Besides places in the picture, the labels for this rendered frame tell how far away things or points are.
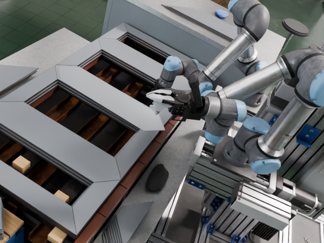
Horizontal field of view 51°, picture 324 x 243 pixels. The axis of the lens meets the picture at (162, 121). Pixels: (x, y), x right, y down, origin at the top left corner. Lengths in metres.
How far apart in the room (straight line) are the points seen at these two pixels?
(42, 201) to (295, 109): 1.05
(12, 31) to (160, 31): 1.83
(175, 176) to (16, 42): 2.40
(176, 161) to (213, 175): 0.35
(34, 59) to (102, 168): 0.99
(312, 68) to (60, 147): 1.13
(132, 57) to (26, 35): 1.78
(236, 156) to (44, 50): 1.45
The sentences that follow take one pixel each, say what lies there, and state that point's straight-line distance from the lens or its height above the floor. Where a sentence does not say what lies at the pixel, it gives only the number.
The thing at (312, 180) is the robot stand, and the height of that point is 1.02.
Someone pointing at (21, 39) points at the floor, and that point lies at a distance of 3.84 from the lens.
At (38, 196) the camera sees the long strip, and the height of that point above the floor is 0.86.
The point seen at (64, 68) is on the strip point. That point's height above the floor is 0.86.
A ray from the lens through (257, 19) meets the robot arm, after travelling 1.65.
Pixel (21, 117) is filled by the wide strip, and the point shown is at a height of 0.86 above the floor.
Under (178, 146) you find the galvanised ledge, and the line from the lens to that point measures 2.10.
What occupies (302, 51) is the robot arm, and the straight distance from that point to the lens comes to 1.34.
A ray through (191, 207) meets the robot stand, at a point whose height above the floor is 0.21.
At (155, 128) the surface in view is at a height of 0.86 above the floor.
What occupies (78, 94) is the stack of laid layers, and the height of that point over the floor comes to 0.84.
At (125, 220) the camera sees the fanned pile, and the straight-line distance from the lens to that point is 1.68.
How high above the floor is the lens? 2.17
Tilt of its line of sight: 42 degrees down
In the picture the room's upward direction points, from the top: 22 degrees clockwise
